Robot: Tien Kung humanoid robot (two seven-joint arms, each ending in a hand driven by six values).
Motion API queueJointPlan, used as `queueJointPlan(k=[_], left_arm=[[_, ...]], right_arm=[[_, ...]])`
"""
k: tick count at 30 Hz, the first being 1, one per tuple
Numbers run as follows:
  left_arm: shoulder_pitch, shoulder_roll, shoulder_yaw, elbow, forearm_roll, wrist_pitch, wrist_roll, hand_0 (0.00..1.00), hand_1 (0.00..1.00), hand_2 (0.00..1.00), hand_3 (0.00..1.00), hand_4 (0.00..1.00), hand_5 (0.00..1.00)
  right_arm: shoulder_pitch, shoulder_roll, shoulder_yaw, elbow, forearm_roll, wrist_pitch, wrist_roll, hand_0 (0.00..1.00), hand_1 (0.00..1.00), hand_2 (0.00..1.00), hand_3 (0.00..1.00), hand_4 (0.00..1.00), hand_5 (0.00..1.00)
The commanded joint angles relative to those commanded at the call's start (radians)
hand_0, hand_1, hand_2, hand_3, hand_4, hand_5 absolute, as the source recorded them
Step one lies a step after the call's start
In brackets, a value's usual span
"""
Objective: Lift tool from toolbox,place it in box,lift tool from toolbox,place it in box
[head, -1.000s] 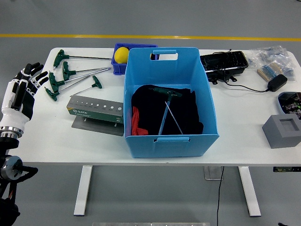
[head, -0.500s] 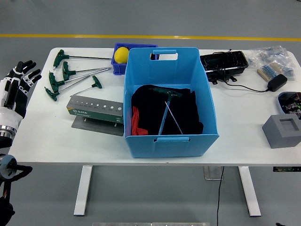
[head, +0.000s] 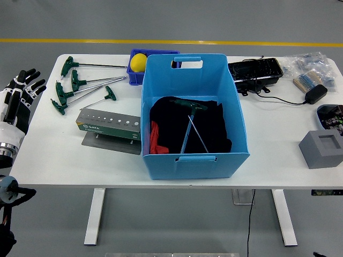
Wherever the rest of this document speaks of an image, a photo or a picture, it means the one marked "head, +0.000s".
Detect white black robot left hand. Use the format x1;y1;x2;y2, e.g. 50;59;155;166
0;68;48;147

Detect green SATA wrench holder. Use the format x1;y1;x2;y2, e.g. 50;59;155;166
74;108;141;141

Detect large light blue plastic box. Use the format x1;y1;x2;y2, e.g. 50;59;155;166
140;53;250;180

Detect thin green T-handle hex wrench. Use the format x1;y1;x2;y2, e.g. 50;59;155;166
187;107;210;154

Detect large green T-handle hex wrench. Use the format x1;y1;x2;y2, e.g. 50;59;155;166
169;99;208;154

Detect grey under-table control box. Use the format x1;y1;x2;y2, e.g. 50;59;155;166
232;188;255;206

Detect white table leg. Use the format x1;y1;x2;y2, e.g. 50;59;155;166
270;188;299;247
84;188;106;246

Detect black table control panel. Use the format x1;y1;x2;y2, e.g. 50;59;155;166
310;189;343;196

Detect grey block with square recess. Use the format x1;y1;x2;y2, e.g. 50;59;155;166
298;130;343;170

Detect circuit board parts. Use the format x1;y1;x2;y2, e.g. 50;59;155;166
320;105;343;134

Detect small dark blue bin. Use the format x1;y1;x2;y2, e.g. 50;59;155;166
126;48;181;86

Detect blue-rimmed parts tray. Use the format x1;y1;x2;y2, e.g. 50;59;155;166
316;104;343;136

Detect yellow ball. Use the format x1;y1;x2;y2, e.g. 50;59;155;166
130;52;148;73

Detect red cloth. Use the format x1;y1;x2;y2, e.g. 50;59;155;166
149;120;170;155

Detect black power adapter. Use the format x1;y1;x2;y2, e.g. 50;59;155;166
303;84;329;105

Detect black cloth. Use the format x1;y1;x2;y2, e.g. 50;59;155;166
148;96;233;155

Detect blue resistor strip bundle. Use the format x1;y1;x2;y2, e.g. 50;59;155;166
292;71;324;94

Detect black device with mounting tabs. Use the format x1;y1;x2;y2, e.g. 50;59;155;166
237;80;272;97

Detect clear plastic bags of parts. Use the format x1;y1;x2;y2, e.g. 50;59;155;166
281;51;339;94

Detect black plastic tray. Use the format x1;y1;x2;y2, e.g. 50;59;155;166
227;57;284;88

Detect black hanging cable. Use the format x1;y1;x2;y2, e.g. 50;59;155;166
245;189;256;257

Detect small green T-handle hex wrench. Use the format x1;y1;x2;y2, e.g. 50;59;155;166
79;85;118;110

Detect black adapter cord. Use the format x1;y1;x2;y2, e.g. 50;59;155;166
242;55;309;105

